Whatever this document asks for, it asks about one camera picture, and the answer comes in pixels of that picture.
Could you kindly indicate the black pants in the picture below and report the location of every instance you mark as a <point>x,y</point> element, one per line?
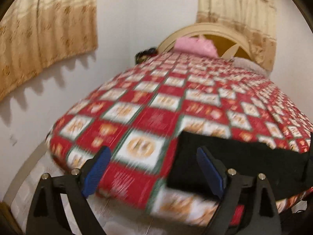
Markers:
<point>289,172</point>

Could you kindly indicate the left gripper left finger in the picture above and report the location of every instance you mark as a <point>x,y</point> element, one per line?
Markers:
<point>47,214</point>

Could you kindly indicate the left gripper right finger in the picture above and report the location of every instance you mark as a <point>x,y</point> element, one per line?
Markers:
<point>247,204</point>

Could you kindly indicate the striped pillow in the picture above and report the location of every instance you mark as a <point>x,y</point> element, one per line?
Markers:
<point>250,65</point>

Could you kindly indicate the cream wooden headboard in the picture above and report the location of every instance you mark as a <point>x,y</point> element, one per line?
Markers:
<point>228,42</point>

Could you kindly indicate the beige curtain behind headboard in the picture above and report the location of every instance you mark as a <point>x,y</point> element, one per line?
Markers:
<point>254,19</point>

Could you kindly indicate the beige curtain on left wall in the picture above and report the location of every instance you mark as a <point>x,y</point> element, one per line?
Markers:
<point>38,33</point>

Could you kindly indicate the pink folded blanket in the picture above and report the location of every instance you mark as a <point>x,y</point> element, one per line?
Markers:
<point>196,46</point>

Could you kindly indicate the black object beside bed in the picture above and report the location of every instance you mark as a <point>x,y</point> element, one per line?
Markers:
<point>144,55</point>

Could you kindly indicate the red patchwork bedspread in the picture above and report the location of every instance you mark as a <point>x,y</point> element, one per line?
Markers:
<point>140,114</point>

